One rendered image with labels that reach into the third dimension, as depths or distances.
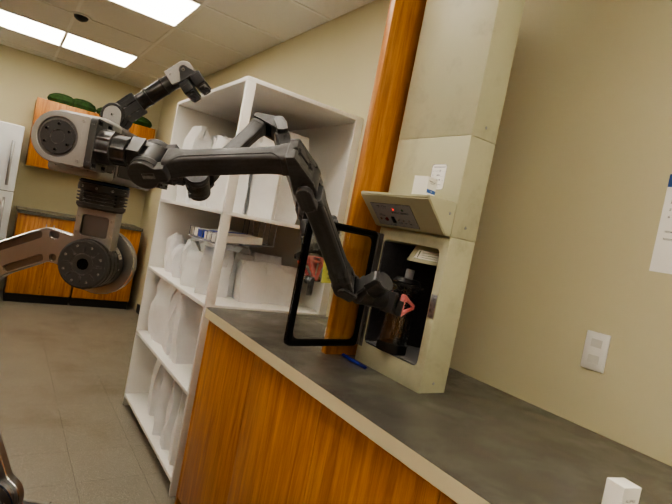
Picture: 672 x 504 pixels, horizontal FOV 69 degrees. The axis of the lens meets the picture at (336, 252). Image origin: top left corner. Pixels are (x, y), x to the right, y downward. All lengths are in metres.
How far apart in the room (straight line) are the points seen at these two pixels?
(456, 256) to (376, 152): 0.48
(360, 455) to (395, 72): 1.23
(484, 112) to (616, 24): 0.57
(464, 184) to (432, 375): 0.57
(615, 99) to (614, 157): 0.19
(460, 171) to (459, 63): 0.35
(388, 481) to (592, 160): 1.16
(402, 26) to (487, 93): 0.45
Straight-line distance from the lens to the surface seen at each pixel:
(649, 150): 1.72
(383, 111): 1.76
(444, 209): 1.44
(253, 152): 1.17
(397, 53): 1.83
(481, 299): 1.92
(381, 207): 1.59
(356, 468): 1.33
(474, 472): 1.11
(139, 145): 1.28
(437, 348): 1.52
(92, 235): 1.58
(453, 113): 1.59
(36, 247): 1.74
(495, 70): 1.60
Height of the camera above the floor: 1.35
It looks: 2 degrees down
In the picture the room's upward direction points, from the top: 11 degrees clockwise
